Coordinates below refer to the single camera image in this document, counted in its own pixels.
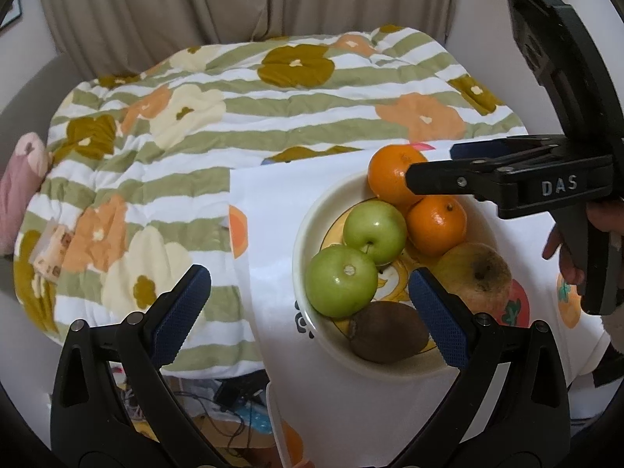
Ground large red-yellow apple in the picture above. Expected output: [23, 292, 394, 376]
[433, 242, 513, 318]

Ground brown kiwi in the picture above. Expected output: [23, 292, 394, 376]
[347, 301, 429, 363]

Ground orange mandarin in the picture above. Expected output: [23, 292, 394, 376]
[405, 195, 468, 257]

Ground small green apple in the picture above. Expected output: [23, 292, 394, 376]
[305, 245, 378, 319]

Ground right hand on gripper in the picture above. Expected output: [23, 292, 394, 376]
[542, 201, 623, 289]

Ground green apple in bowl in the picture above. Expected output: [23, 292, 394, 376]
[343, 200, 407, 267]

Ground white fruit print cloth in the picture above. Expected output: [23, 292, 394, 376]
[229, 151, 610, 467]

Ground cream ceramic bowl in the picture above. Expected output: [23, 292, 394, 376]
[292, 171, 501, 381]

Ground large orange in bowl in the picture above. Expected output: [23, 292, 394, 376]
[367, 145, 427, 208]

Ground green striped floral quilt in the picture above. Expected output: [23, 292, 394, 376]
[14, 24, 525, 379]

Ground pink plush toy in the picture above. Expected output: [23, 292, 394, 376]
[0, 132, 51, 257]

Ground grey bed headboard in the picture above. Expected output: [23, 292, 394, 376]
[1, 54, 83, 138]

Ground beige curtains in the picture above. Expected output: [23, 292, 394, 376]
[41, 0, 455, 78]

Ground framed city picture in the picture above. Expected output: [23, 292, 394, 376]
[0, 0, 22, 32]

